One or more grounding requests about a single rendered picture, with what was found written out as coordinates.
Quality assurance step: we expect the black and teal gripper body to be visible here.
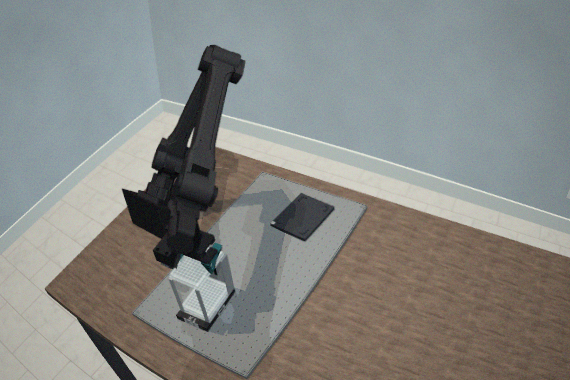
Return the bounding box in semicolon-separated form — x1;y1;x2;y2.
183;220;218;264

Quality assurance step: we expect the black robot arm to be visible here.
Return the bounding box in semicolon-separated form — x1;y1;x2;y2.
137;45;245;269

